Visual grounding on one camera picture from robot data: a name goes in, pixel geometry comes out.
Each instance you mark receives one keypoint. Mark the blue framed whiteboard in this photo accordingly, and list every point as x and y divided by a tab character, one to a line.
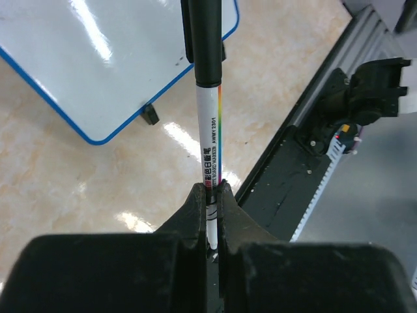
96	63

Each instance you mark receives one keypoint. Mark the grey cable duct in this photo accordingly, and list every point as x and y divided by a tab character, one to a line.
334	153

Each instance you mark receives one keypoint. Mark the black white marker pen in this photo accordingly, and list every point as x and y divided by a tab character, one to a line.
202	26

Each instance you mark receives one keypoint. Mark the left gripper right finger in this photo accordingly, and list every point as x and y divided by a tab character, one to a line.
259	273

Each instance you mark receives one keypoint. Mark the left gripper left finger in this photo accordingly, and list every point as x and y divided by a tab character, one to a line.
162	271

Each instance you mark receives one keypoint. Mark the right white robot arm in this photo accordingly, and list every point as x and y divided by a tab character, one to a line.
372	92

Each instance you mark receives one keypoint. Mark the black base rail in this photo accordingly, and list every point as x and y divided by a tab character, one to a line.
281	185

